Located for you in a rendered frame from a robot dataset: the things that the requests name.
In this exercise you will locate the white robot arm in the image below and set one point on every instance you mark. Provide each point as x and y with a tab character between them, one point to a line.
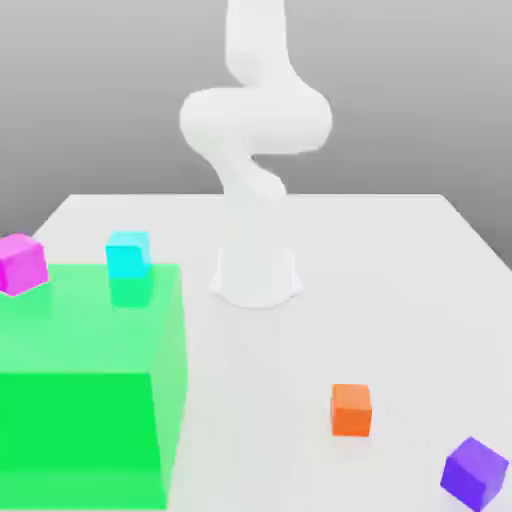
256	120

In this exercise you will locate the small cyan cube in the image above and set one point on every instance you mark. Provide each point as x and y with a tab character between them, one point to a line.
126	260

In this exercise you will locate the small orange cube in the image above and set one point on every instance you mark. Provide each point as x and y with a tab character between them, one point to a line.
351	412

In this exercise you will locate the small magenta cube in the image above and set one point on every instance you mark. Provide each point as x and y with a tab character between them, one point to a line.
22	264

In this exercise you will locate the small purple cube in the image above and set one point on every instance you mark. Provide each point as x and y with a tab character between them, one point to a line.
472	476

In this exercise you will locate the large green box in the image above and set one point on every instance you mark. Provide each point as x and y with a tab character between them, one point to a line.
80	420

